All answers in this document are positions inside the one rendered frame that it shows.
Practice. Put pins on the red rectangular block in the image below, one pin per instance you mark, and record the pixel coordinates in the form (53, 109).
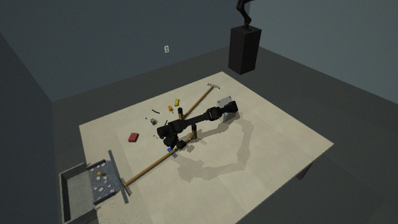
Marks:
(133, 137)

